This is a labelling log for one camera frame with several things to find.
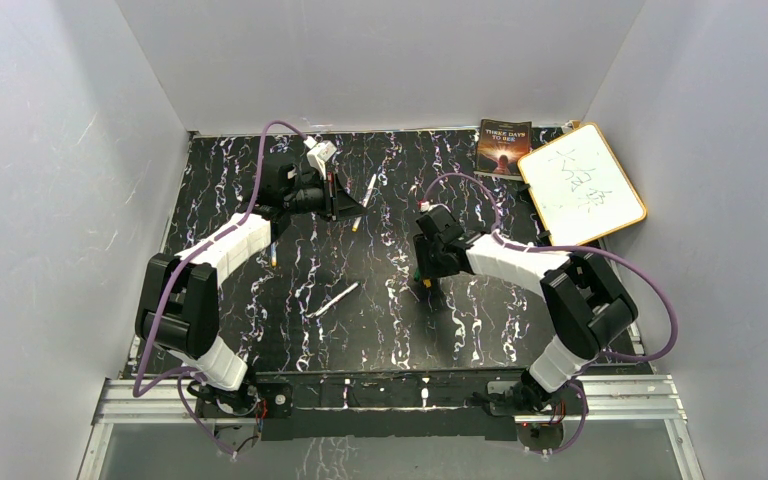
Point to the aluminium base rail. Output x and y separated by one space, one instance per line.
620 398

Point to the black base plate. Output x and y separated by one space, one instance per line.
480 402

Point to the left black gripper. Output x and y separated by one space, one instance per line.
342 204

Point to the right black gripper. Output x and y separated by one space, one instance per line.
427 269

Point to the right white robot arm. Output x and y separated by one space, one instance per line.
586 302

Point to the whiteboard with wooden frame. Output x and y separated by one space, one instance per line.
580 191

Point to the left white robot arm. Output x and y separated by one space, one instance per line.
179 304

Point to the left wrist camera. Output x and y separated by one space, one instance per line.
318 154

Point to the dark book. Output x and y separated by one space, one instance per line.
499 146

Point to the white marker pen yellow end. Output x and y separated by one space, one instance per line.
365 201

